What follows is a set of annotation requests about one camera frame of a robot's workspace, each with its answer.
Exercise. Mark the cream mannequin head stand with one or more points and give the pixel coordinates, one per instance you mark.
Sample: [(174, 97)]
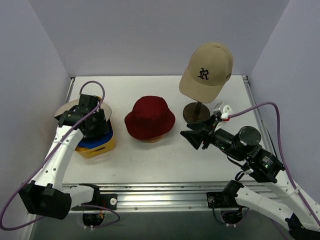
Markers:
[(196, 111)]

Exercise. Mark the dark red hat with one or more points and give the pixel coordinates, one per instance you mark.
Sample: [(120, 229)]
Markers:
[(149, 118)]

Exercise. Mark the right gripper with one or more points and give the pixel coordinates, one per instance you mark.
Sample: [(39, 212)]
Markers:
[(207, 136)]

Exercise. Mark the yellow plastic basket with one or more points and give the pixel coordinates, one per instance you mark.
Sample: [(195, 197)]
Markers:
[(108, 146)]

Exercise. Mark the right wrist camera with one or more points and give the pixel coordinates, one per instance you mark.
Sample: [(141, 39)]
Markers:
[(222, 113)]

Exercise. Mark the blue hat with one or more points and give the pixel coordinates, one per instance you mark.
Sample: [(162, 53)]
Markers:
[(90, 144)]

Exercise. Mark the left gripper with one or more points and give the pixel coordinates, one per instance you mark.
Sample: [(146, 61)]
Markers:
[(100, 116)]

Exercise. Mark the beige baseball cap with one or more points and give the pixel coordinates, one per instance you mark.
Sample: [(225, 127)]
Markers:
[(208, 70)]

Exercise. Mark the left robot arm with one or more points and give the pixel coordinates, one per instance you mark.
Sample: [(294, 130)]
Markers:
[(44, 194)]

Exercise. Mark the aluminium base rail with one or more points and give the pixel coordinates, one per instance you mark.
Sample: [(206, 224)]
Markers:
[(158, 197)]

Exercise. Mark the light wooden hat stand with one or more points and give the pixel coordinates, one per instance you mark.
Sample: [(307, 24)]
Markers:
[(154, 140)]

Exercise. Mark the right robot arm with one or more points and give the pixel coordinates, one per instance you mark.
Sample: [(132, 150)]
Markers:
[(296, 211)]

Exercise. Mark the black hat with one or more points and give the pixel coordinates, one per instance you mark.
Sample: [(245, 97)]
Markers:
[(73, 113)]

